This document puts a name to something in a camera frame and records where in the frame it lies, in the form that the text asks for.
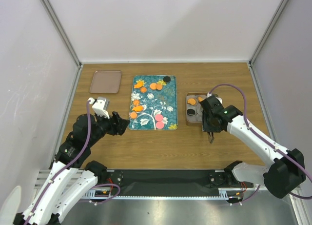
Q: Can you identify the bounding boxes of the orange fish cookie top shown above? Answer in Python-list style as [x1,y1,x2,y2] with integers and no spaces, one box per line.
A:
[134,81,145,89]

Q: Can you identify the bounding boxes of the teal floral serving tray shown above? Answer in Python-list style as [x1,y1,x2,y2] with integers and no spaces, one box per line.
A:
[129,75,178,131]

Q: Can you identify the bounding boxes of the orange round cookie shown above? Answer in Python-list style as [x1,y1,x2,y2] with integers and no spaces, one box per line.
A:
[156,83,162,90]
[150,83,156,90]

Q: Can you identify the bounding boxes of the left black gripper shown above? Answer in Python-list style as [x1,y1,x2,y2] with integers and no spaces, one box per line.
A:
[87,110,130,146]

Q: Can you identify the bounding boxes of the black sandwich cookie top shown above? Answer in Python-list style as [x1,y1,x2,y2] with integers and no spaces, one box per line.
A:
[163,76,171,83]

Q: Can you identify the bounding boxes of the orange flower cookie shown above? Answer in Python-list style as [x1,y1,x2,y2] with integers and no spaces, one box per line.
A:
[133,100,140,106]

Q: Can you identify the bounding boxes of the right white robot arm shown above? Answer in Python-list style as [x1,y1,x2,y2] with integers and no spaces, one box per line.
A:
[200,95,306,199]

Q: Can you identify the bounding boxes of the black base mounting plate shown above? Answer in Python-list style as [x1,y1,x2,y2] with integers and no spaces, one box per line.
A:
[107,169,254,200]

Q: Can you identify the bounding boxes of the pink sandwich cookie upper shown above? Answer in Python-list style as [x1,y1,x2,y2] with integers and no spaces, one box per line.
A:
[155,114,163,122]

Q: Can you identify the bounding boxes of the pink sandwich cookie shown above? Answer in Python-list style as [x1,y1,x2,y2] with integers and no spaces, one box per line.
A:
[156,121,164,129]
[155,114,163,122]

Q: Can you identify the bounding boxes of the orange swirl cookie top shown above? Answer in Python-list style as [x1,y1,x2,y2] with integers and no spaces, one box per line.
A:
[140,87,147,93]

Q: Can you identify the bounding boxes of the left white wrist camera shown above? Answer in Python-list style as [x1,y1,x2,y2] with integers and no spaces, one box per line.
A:
[88,97,110,119]

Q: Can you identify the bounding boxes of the pink sandwich cookie lower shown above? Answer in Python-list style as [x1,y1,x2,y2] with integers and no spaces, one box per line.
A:
[156,121,164,129]

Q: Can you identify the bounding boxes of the purple cable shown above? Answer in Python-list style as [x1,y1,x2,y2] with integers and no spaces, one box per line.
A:
[208,83,312,205]
[23,99,121,225]

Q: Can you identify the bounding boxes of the metal tongs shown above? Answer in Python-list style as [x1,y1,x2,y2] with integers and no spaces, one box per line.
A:
[207,132,215,144]

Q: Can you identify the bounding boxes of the brown cookie tin box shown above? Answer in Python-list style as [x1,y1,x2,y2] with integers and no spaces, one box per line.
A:
[185,92,220,127]

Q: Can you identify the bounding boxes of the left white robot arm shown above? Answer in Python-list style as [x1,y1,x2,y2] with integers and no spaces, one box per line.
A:
[13,112,130,225]

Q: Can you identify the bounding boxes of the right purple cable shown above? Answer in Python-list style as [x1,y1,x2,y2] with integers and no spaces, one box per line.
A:
[208,83,312,205]

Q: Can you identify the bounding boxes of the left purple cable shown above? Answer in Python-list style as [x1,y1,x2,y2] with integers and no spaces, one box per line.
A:
[23,99,121,225]

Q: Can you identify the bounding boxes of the orange fish cookie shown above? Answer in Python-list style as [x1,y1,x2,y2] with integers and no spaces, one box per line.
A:
[133,105,144,112]
[134,81,145,89]

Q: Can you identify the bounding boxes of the black sandwich cookie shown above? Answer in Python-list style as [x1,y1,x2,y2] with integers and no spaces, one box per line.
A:
[187,108,196,116]
[163,76,171,83]

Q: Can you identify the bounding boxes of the orange fish cookie lower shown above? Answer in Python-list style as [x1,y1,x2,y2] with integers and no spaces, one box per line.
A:
[133,105,144,112]

